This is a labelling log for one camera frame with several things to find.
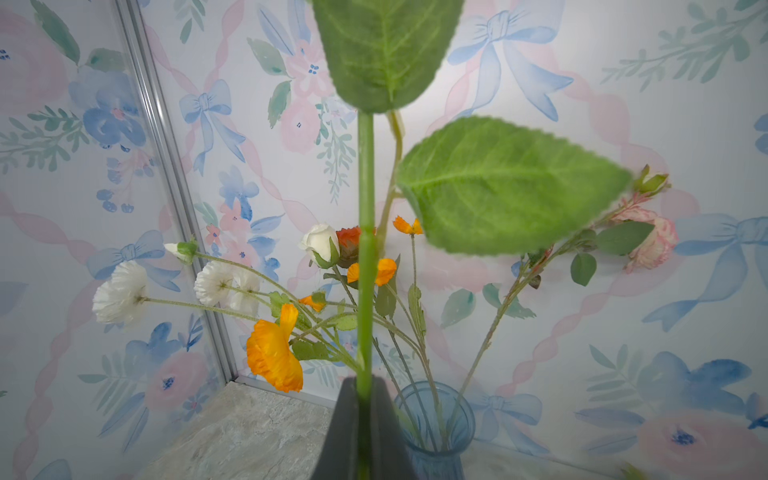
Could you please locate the white rose flower stem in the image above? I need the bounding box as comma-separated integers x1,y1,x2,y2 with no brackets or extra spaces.
300,223,343,270

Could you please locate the white lisianthus flower stem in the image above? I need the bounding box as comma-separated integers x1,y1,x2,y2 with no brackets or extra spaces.
92,241,362,392

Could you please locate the blue purple glass vase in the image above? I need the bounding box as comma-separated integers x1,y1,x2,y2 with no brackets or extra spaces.
394,380,475,480

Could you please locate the pink carnation flower spray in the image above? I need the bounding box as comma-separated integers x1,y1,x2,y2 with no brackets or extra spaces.
449,164,680,433

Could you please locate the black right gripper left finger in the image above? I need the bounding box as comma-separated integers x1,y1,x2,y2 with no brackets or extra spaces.
309,377,360,480

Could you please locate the orange rose flower stem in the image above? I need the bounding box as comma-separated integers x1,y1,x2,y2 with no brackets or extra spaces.
313,1,632,479

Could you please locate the aluminium corner post left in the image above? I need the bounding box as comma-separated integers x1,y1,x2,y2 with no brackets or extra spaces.
110,0,241,385

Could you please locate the orange-red gerbera flower stem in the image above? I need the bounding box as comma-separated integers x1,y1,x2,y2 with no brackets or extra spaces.
336,226,361,269

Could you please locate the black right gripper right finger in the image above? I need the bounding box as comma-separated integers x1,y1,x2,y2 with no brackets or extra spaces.
368,376,417,480

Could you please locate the orange poppy flower spray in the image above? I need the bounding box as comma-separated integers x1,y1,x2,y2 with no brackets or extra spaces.
246,258,435,393

